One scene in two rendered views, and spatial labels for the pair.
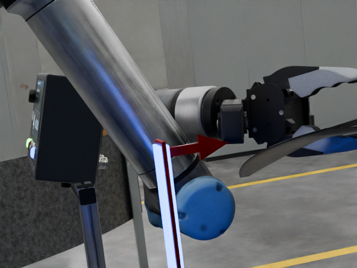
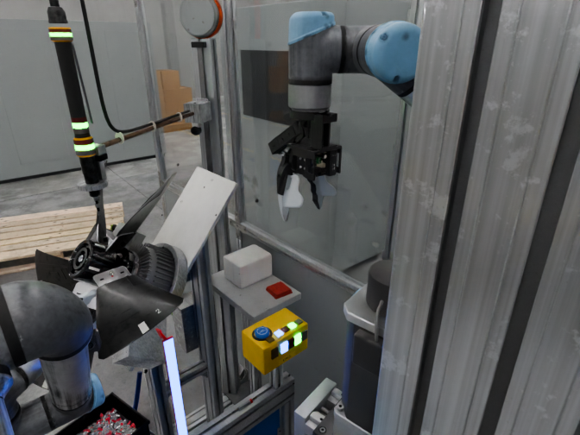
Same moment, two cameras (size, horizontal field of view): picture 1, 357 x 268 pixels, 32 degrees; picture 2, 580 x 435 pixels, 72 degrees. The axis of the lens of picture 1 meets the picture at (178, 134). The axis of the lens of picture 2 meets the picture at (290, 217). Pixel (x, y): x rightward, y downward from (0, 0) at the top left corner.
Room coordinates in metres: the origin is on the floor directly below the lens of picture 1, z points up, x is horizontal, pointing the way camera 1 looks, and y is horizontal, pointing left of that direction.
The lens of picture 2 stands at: (0.60, 0.76, 1.79)
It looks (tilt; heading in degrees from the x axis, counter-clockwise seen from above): 24 degrees down; 244
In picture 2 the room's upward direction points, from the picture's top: straight up
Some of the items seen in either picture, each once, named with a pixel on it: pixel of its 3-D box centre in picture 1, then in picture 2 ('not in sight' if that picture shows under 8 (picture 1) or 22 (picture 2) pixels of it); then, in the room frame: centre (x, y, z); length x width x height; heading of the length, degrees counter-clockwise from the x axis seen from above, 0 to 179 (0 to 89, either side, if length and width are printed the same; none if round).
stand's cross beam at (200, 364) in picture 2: not in sight; (184, 376); (0.46, -0.51, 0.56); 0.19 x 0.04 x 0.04; 16
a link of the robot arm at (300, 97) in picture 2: not in sight; (311, 97); (0.25, 0.12, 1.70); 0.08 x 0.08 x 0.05
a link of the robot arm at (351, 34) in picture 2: not in sight; (372, 50); (0.17, 0.18, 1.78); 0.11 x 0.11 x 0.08; 67
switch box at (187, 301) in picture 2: not in sight; (194, 318); (0.37, -0.63, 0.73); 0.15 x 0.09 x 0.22; 16
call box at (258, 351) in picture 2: not in sight; (275, 341); (0.25, -0.05, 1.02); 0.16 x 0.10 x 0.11; 16
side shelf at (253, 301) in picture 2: not in sight; (251, 287); (0.14, -0.58, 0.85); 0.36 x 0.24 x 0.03; 106
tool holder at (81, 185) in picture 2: not in sight; (91, 167); (0.63, -0.33, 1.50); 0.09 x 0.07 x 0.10; 51
